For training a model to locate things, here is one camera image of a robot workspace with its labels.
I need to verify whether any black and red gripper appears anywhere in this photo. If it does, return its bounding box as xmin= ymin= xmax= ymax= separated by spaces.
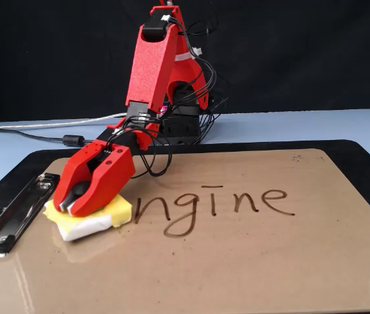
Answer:
xmin=53 ymin=129 xmax=147 ymax=218

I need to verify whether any yellow white sponge with knob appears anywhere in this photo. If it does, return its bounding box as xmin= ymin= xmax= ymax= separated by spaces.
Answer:
xmin=42 ymin=182 xmax=134 ymax=242

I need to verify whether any brown glossy writing sheet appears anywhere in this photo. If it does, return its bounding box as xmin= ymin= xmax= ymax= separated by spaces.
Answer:
xmin=0 ymin=148 xmax=370 ymax=314

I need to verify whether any silver metal clipboard clip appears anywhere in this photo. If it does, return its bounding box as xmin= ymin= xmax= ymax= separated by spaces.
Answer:
xmin=0 ymin=172 xmax=63 ymax=259

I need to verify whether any black backdrop cloth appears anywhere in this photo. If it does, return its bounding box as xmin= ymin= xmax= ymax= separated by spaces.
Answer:
xmin=0 ymin=0 xmax=370 ymax=127

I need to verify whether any brown clipboard whiteboard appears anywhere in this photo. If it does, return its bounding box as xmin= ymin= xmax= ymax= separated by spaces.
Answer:
xmin=0 ymin=139 xmax=370 ymax=314

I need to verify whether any silver USB cable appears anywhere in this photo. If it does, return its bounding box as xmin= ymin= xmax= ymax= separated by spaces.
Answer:
xmin=0 ymin=112 xmax=129 ymax=131

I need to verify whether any black servo wire bundle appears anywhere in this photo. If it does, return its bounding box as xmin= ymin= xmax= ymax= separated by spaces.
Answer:
xmin=106 ymin=12 xmax=230 ymax=178

